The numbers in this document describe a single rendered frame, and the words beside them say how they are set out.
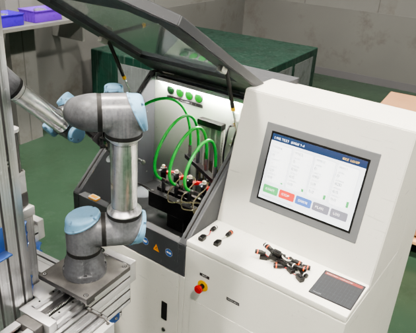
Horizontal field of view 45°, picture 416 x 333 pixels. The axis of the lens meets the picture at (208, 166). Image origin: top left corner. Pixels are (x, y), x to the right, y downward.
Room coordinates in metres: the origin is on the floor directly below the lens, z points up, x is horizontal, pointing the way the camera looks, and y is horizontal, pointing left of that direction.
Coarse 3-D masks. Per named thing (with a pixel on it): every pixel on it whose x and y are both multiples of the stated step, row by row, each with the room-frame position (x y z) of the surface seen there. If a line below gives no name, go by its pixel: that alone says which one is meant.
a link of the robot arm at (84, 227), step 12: (72, 216) 1.41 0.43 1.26; (84, 216) 1.41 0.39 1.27; (96, 216) 1.41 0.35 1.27; (72, 228) 1.37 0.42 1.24; (84, 228) 1.37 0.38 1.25; (96, 228) 1.39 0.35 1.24; (72, 240) 1.37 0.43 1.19; (84, 240) 1.37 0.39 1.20; (96, 240) 1.38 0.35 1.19; (72, 252) 1.37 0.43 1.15; (84, 252) 1.37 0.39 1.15
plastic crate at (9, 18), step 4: (4, 12) 4.63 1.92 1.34; (8, 12) 4.66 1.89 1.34; (12, 12) 4.63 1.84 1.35; (16, 12) 4.60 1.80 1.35; (4, 16) 4.38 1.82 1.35; (8, 16) 4.42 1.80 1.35; (12, 16) 4.46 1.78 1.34; (16, 16) 4.49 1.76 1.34; (20, 16) 4.54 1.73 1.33; (4, 20) 4.39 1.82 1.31; (8, 20) 4.42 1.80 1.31; (12, 20) 4.45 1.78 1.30; (16, 20) 4.49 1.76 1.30; (20, 20) 4.53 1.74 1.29; (4, 24) 4.38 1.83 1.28; (8, 24) 4.42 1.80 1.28; (12, 24) 4.45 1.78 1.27; (16, 24) 4.49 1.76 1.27; (20, 24) 4.53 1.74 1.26
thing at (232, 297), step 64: (256, 128) 1.95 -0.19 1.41; (320, 128) 1.81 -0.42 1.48; (384, 128) 1.69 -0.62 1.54; (384, 192) 1.61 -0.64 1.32; (192, 256) 1.71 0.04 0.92; (320, 256) 1.64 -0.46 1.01; (384, 256) 1.61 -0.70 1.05; (192, 320) 1.70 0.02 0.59; (256, 320) 1.53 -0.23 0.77; (320, 320) 1.39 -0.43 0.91
